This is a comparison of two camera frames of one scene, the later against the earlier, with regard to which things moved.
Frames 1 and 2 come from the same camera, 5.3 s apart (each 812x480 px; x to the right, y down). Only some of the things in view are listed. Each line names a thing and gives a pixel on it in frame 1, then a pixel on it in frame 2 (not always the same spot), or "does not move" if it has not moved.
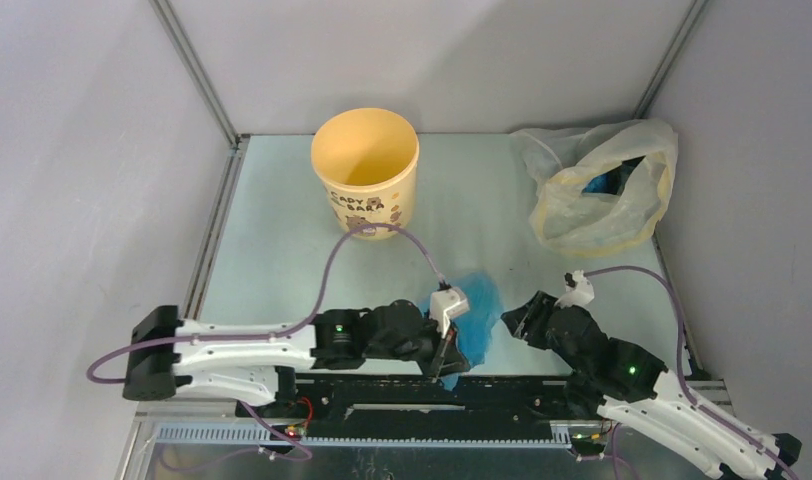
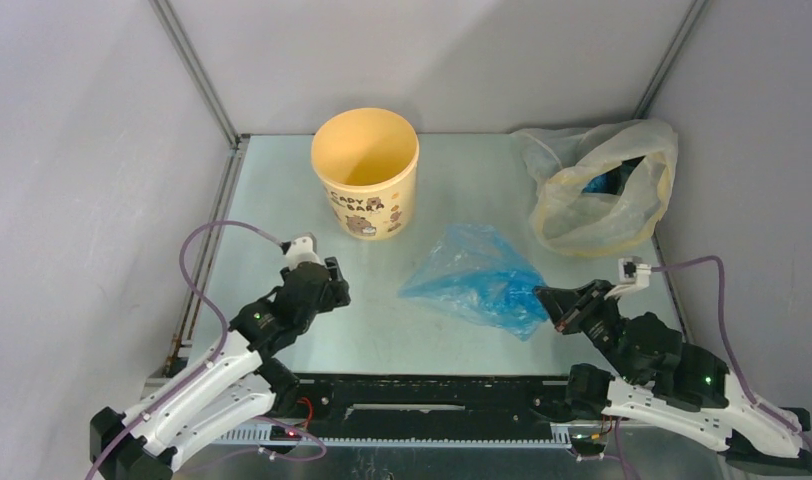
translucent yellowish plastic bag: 563,160 does not move
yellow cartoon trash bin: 367,160 does not move
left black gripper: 445,358 → 337,291
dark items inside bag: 613,180 does not move
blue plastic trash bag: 484,295 → 472,271
